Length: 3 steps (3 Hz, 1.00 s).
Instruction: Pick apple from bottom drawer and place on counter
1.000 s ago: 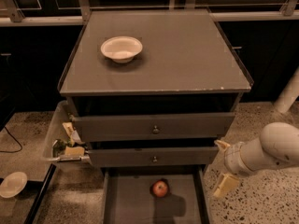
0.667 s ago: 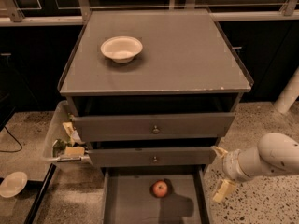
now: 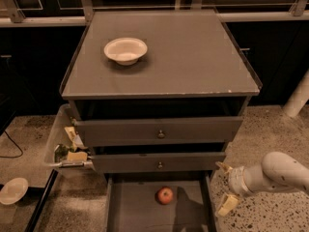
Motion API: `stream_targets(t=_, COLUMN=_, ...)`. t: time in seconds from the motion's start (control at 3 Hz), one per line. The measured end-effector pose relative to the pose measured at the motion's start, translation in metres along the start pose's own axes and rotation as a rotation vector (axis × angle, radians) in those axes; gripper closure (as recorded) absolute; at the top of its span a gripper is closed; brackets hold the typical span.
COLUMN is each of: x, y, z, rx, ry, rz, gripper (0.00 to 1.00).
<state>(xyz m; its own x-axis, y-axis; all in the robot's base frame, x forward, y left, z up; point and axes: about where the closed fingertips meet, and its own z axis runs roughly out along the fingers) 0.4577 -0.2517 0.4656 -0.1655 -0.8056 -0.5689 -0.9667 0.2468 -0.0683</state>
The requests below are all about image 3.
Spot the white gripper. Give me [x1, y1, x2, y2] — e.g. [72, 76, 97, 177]
[215, 161, 253, 217]

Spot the red apple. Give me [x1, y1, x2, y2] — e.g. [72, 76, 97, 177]
[156, 187, 174, 205]

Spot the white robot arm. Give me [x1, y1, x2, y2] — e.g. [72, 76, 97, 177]
[215, 152, 309, 217]

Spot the middle grey drawer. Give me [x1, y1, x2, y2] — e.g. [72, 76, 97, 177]
[91, 152, 226, 173]

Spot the grey drawer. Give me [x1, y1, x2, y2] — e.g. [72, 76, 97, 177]
[75, 116, 242, 147]
[104, 172, 220, 232]
[91, 152, 226, 173]

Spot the top grey drawer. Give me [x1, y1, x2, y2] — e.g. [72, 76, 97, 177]
[75, 116, 242, 147]

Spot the bottom grey drawer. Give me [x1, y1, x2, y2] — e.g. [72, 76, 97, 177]
[104, 172, 220, 232]

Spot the grey drawer cabinet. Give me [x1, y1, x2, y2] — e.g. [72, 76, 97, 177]
[59, 9, 263, 179]

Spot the white bowl on counter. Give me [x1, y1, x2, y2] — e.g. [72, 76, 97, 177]
[103, 38, 148, 66]

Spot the yellow sponge in bin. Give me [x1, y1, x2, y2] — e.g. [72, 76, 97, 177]
[67, 152, 88, 161]

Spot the cream wrapper in bin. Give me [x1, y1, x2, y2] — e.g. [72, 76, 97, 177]
[65, 127, 84, 149]

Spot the clear plastic bin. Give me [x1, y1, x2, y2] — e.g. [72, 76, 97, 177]
[43, 104, 94, 173]

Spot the green item in bin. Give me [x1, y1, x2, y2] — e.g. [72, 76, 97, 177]
[54, 144, 73, 162]

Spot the white post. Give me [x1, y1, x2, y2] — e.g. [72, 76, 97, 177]
[283, 70, 309, 117]

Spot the metal railing frame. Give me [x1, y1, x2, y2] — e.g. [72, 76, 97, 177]
[0, 0, 309, 27]

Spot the black cable on floor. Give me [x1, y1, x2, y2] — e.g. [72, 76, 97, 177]
[0, 130, 25, 160]

